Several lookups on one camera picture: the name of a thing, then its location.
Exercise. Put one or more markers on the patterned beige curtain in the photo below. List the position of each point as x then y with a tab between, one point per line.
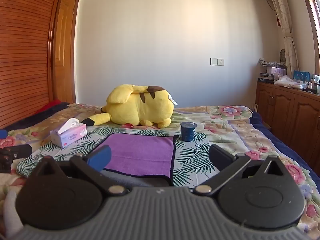
287	30

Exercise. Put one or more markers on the wooden window frame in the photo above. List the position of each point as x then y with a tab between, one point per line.
311	17

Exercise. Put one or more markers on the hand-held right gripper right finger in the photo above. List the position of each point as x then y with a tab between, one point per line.
221	158

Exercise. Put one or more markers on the white wall switch socket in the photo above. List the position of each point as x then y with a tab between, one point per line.
217	61

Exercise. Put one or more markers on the pink white tissue box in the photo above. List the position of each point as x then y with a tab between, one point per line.
68	136

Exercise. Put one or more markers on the red cloth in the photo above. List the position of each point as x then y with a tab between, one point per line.
50	105

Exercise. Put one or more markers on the pale patterned cloth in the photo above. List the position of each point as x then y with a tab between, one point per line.
288	81

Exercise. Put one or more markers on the stack of books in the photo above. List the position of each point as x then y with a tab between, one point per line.
266	78

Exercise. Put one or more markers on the leaf print cloth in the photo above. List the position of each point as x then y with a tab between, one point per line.
191	155

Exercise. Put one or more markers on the wooden cabinet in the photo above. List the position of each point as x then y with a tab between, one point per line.
290	110

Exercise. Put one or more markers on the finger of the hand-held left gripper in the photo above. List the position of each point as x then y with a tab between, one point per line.
22	151

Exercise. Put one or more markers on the white cloth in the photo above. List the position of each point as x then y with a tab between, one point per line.
10	210

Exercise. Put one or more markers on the blue boxes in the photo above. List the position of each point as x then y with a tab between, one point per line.
301	76

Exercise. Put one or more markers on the yellow plush toy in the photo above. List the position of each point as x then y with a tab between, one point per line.
140	105

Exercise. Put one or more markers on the wooden louvred wardrobe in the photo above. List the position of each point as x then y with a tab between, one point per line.
22	55

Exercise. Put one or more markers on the dark blue blanket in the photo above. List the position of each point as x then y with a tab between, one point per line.
287	150

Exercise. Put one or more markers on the grey towel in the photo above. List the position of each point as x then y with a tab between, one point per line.
117	176

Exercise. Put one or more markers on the floral cloth bundle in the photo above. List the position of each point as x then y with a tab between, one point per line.
271	62

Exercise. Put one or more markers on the dark blue cup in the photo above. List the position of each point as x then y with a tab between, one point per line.
188	132

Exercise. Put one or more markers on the purple towel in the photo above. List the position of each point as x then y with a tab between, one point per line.
140	150

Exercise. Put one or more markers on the small white bottle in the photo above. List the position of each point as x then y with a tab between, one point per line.
310	86

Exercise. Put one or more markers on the pink tissue pack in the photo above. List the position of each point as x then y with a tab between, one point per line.
276	73

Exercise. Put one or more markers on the wooden door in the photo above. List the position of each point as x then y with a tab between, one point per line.
65	55

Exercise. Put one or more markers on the woven hand fan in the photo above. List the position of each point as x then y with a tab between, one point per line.
283	55

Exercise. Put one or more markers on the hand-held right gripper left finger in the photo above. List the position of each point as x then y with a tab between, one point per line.
101	158

